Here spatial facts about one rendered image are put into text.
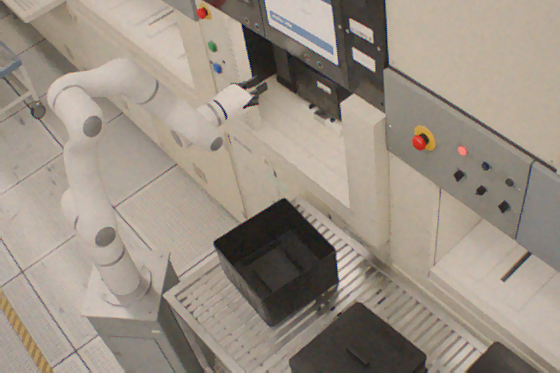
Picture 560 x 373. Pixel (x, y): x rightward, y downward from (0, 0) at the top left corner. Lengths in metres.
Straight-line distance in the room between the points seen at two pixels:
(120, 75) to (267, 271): 0.83
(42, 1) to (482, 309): 2.82
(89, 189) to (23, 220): 1.90
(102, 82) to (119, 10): 1.62
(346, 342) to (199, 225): 1.60
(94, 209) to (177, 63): 1.14
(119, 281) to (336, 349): 0.74
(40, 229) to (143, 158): 0.70
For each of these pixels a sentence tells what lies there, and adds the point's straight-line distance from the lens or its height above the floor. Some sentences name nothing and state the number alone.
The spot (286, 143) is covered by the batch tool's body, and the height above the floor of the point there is 0.87.
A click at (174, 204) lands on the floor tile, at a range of 3.56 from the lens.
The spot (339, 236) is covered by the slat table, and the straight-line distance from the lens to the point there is 2.33.
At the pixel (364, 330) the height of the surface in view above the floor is 0.86.
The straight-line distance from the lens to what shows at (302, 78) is 2.44.
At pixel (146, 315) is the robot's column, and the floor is 0.76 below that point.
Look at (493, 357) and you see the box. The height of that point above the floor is 1.01.
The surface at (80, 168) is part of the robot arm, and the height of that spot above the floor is 1.35.
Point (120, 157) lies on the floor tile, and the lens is 3.89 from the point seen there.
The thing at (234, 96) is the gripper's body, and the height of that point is 1.21.
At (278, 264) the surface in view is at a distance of 2.28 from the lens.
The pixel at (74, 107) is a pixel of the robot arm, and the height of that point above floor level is 1.55.
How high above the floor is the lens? 2.63
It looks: 47 degrees down
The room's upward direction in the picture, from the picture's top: 12 degrees counter-clockwise
